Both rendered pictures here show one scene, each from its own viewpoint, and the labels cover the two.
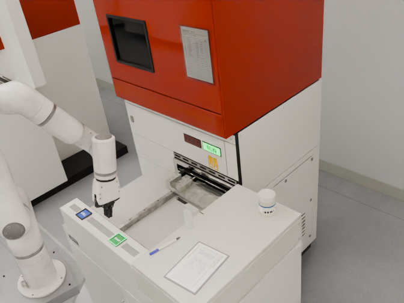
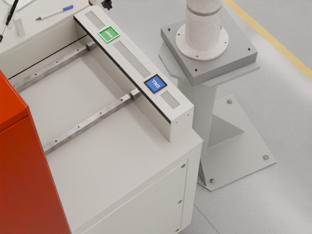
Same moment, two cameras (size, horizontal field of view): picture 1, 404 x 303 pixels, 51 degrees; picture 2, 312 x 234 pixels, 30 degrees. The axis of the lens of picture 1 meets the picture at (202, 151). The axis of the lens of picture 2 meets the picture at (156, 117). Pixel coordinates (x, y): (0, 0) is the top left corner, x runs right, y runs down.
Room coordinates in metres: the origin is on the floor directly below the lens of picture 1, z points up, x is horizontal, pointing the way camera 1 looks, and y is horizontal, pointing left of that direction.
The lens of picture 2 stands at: (2.58, 0.62, 2.50)
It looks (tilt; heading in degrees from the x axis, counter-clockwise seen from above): 58 degrees down; 183
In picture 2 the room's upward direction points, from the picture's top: straight up
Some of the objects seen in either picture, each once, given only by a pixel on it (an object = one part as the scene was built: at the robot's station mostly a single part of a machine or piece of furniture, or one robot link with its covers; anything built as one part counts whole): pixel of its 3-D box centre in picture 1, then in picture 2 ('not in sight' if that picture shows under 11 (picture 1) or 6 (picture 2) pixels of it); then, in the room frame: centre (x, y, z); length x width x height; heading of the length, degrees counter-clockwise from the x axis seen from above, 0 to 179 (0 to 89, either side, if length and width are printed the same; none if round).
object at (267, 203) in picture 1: (267, 202); not in sight; (1.35, -0.24, 1.01); 0.07 x 0.07 x 0.10
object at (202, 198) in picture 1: (195, 195); not in sight; (1.65, 0.06, 0.87); 0.36 x 0.08 x 0.03; 41
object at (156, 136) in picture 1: (178, 145); not in sight; (1.88, 0.11, 1.02); 0.82 x 0.03 x 0.40; 41
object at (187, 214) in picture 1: (190, 212); (12, 22); (1.33, 0.08, 1.03); 0.06 x 0.04 x 0.13; 131
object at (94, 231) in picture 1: (104, 239); (131, 70); (1.40, 0.47, 0.89); 0.55 x 0.09 x 0.14; 41
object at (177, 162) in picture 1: (204, 178); not in sight; (1.74, 0.01, 0.89); 0.44 x 0.02 x 0.10; 41
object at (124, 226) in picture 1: (151, 207); (68, 136); (1.64, 0.28, 0.84); 0.50 x 0.02 x 0.03; 131
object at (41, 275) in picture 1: (35, 263); (203, 22); (1.23, 0.71, 0.96); 0.19 x 0.19 x 0.18
